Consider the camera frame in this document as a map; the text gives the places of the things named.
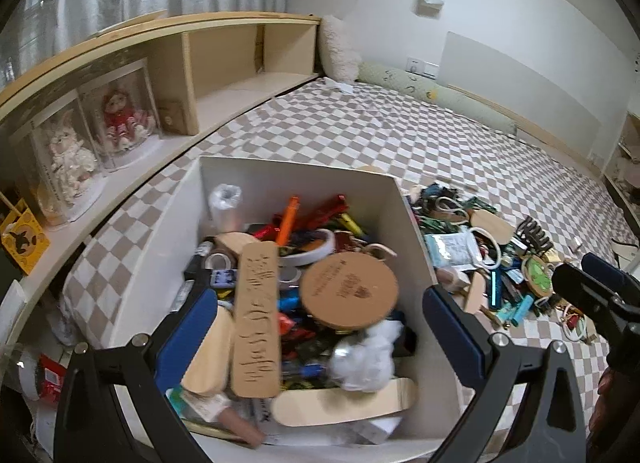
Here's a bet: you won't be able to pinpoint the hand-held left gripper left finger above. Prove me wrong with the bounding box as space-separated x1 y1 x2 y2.
54 287 219 463

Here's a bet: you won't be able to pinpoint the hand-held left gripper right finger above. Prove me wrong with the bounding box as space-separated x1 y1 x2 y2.
422 285 588 463

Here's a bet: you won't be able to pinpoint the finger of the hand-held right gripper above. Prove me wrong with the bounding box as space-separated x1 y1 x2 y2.
551 262 640 339
581 253 640 301

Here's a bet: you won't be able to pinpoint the oval wooden box white base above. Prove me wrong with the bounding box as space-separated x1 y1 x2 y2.
180 304 236 396

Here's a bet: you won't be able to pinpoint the long wooden sign with writing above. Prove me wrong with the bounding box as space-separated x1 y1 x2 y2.
230 240 282 399

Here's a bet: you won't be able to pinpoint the white plastic bag ball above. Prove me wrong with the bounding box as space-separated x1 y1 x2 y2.
327 320 406 391

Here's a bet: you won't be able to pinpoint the round cork coaster brown print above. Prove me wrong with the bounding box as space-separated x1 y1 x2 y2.
299 252 400 333

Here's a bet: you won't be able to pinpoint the light wooden board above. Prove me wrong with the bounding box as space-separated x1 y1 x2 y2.
272 377 418 428

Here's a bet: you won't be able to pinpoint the white storage box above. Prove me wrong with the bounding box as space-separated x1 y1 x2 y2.
102 155 466 463

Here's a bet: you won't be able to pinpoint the person's right hand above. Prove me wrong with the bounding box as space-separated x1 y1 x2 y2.
589 368 623 454

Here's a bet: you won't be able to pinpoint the wooden stick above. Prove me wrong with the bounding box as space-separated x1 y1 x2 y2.
462 273 488 315

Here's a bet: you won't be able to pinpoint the green frog cork coaster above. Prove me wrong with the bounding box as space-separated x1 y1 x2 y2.
520 254 557 299

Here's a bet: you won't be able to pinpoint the pink cosmetic tube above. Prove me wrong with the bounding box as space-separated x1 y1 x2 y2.
220 407 267 446
434 268 471 291

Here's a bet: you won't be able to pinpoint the black hair claw clip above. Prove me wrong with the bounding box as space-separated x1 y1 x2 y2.
515 220 553 256

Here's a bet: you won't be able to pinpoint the white sachet packet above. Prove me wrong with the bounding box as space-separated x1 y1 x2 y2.
424 232 482 271

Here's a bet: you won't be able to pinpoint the pile of pink clothes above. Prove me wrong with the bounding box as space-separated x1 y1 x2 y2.
614 143 640 194

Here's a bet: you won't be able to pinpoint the small wooden piece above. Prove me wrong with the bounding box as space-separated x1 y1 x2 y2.
215 232 262 256

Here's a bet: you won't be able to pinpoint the heap of dark green clips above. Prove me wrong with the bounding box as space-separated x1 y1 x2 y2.
415 183 493 231

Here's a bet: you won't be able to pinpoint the wooden open closet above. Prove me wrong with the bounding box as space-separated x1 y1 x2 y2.
602 110 640 224

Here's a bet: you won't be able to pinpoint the brown leather piece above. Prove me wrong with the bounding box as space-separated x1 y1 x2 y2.
334 230 368 254

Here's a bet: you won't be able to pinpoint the clear plastic wrapped roll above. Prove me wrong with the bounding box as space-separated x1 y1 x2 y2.
209 184 244 234

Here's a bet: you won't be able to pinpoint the red packet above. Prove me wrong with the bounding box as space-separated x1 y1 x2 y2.
37 354 68 401

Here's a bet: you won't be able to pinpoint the large white tape roll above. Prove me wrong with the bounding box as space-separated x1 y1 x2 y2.
277 229 337 268

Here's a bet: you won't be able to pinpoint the orange marker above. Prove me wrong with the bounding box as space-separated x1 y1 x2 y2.
275 196 301 246

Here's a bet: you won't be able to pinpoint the red foil wrappers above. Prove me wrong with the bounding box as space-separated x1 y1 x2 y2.
300 195 351 224

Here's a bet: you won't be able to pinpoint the yellow card box black rabbit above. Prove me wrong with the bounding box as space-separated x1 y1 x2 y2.
0 198 52 276

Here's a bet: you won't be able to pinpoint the checked bed sheet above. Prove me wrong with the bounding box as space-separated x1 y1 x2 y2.
62 77 640 463

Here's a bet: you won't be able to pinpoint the grey headboard panel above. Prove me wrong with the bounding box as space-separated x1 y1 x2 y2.
442 32 603 158

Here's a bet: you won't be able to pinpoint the white dress doll case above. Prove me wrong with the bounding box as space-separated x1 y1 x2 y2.
10 88 108 226

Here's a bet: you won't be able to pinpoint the small brown box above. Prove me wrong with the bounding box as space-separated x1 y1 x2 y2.
159 99 188 136

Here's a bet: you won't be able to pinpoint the red dress doll case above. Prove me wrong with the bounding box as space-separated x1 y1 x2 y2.
79 59 163 172

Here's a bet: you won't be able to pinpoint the green long bolster pillow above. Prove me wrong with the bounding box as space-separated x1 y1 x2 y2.
356 62 518 136

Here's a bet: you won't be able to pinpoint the long wooden bedside shelf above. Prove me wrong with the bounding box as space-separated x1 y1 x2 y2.
0 12 322 359

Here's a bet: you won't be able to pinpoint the white fluffy pillow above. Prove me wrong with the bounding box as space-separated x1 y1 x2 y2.
318 15 363 84

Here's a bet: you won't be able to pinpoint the thin wooden board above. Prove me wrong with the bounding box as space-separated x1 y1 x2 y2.
90 9 171 38

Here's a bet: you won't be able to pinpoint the white cord loop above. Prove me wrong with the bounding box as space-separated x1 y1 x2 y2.
467 227 503 269

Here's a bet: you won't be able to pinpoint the wooden bed rail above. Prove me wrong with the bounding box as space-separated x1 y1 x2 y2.
515 113 603 178

